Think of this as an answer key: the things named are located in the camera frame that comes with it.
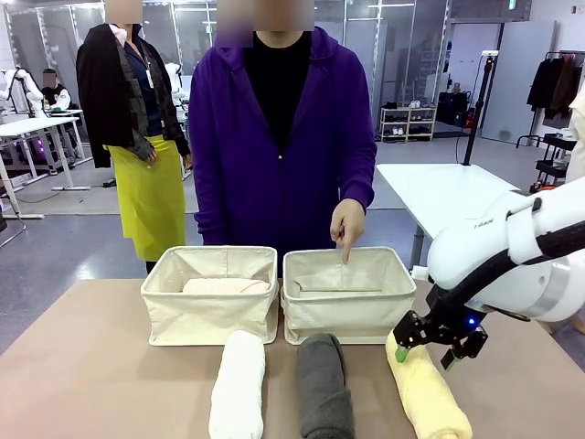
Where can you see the wooden shoe rack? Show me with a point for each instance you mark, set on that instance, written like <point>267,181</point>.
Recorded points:
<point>407,123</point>

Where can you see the black bags pile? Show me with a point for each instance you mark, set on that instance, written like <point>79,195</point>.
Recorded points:
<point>452,107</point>

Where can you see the yellow towel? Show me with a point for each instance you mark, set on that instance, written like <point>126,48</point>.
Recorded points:
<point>429,398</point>

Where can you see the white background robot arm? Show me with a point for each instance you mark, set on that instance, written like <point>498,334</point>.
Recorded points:
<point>18,87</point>
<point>176,80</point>

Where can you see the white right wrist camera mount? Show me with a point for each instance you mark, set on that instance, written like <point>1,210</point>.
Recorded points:
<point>419,273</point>

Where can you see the seated background person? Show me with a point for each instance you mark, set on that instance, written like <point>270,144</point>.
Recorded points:
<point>55,91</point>

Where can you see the grey towel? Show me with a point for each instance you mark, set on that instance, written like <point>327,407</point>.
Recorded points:
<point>324,388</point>

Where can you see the pink towel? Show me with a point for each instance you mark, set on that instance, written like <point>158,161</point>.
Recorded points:
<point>219,287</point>

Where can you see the person in beige clothes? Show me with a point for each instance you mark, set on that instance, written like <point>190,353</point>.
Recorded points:
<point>578,146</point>

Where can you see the purple sleeved right forearm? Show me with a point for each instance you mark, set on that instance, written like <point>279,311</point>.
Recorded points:
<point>210,215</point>

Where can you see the person in yellow apron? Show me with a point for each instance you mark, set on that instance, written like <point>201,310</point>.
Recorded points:
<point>146,196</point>

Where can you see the white side table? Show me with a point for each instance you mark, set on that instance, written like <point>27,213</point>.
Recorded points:
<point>439,187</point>

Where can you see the yellow apron person right hand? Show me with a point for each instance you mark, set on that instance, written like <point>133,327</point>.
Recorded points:
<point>152,155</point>

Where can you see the purple sleeved left forearm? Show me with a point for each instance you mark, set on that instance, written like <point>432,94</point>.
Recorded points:
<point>358,183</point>

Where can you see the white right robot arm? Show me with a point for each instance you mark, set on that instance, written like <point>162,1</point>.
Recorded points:
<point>471,256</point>

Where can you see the cream fabric basket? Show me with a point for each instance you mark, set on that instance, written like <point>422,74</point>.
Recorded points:
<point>210,315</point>
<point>338,315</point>

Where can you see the white towel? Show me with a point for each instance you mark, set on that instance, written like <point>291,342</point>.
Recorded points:
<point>237,384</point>

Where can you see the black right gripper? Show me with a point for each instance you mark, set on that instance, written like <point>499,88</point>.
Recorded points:
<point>441,331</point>

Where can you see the purple person left hand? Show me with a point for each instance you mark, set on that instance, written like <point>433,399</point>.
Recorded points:
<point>349,224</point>

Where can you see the orange cloth item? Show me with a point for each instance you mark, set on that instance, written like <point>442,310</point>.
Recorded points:
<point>541,186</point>

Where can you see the black pole stand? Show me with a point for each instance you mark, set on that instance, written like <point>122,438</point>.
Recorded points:
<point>475,114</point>

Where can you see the white office desk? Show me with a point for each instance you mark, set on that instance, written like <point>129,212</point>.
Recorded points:
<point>32,128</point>

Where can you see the person in purple hoodie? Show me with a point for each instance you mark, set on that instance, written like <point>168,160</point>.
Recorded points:
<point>237,160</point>

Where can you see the clothes rack with dark coats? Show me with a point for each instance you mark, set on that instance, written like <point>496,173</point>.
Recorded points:
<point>548,87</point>

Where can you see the black utility cart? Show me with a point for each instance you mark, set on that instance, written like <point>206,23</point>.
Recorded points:
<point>555,160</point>

